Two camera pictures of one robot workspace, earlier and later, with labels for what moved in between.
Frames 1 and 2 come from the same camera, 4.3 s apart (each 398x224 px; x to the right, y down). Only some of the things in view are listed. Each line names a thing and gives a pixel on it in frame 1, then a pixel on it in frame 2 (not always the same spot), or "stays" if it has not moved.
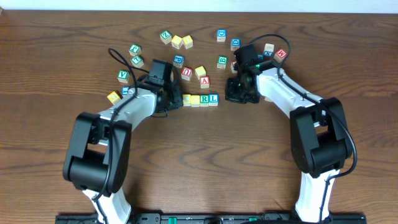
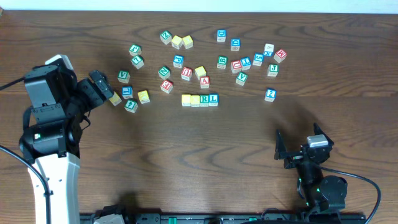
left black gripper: [173, 101] to [101, 86]
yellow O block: [195, 101] stays
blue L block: [213, 99] stays
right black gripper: [237, 94] to [296, 157]
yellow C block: [186, 99] stays
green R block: [204, 100] stays
